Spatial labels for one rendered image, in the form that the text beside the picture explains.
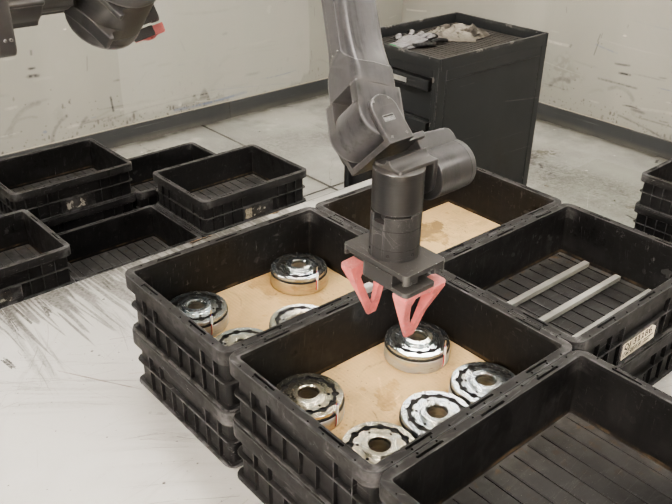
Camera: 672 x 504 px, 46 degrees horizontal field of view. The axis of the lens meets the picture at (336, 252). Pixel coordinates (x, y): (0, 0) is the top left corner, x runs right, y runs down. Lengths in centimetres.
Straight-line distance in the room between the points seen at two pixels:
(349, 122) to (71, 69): 349
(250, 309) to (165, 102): 327
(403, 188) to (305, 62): 430
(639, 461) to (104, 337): 97
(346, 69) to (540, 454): 58
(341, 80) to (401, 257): 20
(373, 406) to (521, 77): 206
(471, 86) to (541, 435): 184
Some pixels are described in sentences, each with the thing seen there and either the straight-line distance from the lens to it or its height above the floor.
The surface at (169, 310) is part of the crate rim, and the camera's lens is 122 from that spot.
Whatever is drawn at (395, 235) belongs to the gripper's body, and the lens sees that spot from 86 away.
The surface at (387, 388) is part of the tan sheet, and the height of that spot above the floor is 83.
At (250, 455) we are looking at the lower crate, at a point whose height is 77.
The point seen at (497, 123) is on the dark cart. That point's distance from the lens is 302.
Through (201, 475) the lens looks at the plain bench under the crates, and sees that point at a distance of 127.
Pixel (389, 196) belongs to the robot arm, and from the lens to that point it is 84.
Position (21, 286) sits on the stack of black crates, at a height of 53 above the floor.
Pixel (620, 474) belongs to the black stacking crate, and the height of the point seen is 83.
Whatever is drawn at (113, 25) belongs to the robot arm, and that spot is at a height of 140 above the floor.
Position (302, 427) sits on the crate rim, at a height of 92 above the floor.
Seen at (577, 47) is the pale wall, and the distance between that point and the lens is 481.
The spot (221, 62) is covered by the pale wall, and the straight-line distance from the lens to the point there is 473.
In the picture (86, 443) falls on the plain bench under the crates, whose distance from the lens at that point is 136.
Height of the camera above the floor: 158
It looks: 29 degrees down
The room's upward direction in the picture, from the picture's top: 1 degrees clockwise
